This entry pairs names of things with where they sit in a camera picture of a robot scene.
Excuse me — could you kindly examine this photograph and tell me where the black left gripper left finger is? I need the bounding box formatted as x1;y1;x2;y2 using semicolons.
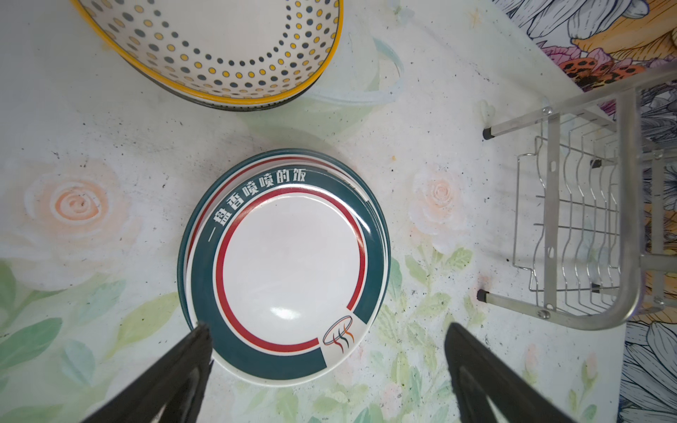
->
85;324;213;422

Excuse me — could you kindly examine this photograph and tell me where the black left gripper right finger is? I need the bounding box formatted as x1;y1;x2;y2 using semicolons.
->
444;323;572;422

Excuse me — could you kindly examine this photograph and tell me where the chrome wire dish rack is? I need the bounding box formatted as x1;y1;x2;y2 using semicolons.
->
477;63;676;331

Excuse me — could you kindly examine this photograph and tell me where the yellow rim dotted plate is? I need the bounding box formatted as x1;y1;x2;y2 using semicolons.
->
73;0;344;110

